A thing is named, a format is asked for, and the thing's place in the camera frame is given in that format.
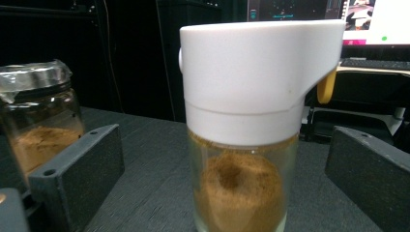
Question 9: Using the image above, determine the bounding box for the white lid glass spice jar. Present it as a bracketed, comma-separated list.
[178, 18, 346, 232]

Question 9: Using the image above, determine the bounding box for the black keyboard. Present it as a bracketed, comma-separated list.
[339, 57, 410, 73]

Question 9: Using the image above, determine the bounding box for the thin dark cable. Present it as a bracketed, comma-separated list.
[102, 0, 126, 114]

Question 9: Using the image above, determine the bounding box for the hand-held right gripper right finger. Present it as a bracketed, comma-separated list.
[324, 125, 410, 232]

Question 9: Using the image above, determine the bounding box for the yellow rounded object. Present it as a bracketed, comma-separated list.
[316, 68, 338, 105]

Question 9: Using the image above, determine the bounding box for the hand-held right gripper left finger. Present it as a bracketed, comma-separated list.
[27, 123, 126, 232]

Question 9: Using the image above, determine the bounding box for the dark screen computer monitor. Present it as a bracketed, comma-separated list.
[247, 0, 343, 22]

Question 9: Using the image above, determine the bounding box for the glass jar with plastic wrap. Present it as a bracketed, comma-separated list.
[0, 58, 86, 191]

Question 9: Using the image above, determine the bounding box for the bright screen computer monitor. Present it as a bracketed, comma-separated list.
[341, 0, 410, 46]

